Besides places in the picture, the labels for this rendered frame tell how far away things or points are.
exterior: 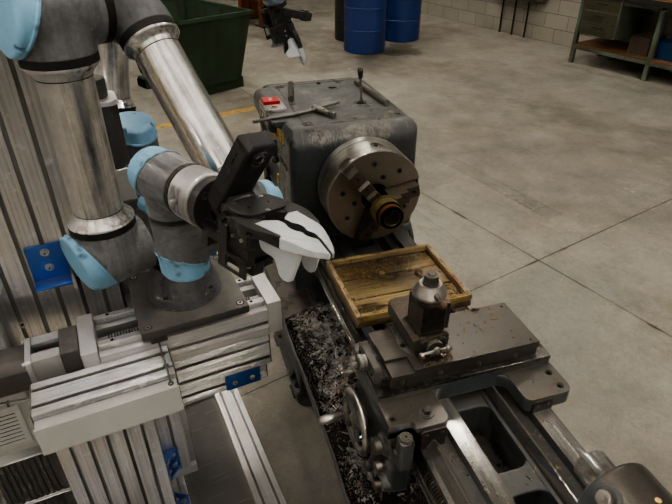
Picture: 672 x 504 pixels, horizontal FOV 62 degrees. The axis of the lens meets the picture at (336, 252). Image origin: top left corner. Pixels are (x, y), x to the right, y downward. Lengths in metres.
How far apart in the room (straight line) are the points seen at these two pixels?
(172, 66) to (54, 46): 0.16
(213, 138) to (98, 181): 0.23
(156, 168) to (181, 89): 0.19
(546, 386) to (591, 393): 1.38
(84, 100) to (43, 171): 0.32
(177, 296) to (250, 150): 0.62
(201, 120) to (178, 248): 0.21
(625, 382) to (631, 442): 0.35
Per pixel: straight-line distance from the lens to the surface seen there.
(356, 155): 1.72
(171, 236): 0.81
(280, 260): 0.62
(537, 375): 1.48
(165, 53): 0.96
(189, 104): 0.92
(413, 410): 1.33
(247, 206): 0.65
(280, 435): 2.45
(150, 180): 0.78
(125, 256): 1.08
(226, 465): 2.13
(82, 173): 1.02
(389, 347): 1.37
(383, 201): 1.68
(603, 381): 2.91
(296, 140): 1.82
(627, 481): 1.01
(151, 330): 1.18
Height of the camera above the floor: 1.89
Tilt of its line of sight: 33 degrees down
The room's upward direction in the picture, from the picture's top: straight up
